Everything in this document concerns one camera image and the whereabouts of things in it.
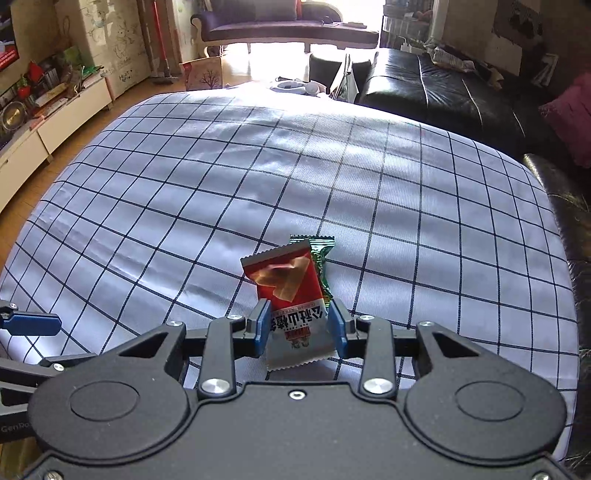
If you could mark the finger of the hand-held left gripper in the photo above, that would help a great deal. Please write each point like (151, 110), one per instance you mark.
(51, 368)
(32, 324)

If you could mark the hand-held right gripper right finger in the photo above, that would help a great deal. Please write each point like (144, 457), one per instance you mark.
(337, 330)

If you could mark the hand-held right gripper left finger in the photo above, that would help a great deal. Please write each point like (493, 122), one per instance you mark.
(261, 325)

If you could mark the red snack packet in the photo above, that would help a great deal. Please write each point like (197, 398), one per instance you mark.
(288, 286)

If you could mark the green snack packet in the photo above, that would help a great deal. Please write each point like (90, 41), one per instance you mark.
(321, 263)

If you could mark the white low cabinet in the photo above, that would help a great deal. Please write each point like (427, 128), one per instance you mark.
(55, 124)

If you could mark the metal bowl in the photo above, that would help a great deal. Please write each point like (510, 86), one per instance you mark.
(13, 117)

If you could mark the white and blue slippers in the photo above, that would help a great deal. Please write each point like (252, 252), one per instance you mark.
(295, 85)

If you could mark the white shopping bag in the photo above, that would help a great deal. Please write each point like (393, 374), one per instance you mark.
(345, 81)

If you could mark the tree picture board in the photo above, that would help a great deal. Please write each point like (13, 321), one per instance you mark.
(203, 74)

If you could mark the black stool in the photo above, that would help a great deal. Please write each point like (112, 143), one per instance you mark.
(325, 69)

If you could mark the white board with drawings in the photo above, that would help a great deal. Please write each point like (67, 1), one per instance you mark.
(115, 46)

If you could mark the striped cloth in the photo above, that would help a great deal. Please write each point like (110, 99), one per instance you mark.
(450, 57)

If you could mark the red stick vacuum cleaner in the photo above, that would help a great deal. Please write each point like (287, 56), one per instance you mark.
(161, 41)

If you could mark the purple chaise sofa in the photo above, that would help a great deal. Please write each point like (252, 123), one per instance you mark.
(277, 23)

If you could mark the grey cushion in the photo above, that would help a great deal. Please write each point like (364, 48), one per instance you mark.
(277, 9)

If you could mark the pink cushion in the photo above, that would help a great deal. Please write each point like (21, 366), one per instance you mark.
(570, 115)

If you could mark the stack of magazines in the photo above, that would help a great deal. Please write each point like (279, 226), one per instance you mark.
(545, 69)

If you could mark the wall poster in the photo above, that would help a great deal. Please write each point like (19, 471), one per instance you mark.
(517, 21)

